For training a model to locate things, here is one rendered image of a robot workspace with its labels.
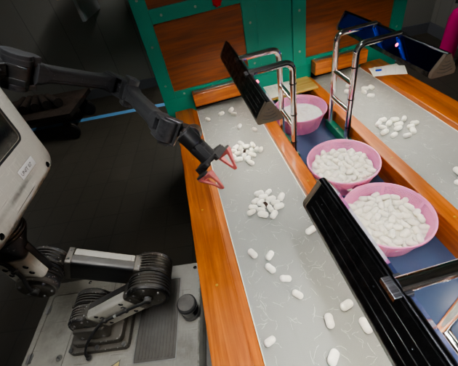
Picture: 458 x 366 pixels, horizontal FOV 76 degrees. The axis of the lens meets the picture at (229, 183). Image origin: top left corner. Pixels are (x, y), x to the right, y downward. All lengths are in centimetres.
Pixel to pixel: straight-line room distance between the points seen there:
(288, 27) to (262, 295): 131
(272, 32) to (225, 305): 132
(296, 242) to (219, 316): 32
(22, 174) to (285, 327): 72
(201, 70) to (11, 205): 117
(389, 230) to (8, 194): 100
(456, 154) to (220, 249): 93
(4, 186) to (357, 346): 85
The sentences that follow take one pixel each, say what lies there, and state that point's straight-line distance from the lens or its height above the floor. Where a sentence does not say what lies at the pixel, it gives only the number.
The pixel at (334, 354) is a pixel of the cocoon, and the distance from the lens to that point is 80.
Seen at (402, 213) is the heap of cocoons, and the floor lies 74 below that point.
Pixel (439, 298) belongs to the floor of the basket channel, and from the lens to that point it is 102.
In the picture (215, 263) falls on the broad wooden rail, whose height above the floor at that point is 76.
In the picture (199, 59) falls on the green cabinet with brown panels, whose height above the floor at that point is 101.
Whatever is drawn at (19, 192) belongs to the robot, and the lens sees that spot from 77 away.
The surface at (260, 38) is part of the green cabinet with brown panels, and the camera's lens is 167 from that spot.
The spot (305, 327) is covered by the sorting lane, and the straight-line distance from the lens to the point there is 84.
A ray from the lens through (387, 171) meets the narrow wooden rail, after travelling 123.
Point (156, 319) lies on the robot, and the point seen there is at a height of 47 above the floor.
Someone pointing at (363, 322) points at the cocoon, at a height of 76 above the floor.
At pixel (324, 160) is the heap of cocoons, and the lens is 123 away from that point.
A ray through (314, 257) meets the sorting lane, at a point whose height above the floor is 74.
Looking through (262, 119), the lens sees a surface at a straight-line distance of 90.
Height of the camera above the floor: 153
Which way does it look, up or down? 42 degrees down
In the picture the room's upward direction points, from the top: 13 degrees counter-clockwise
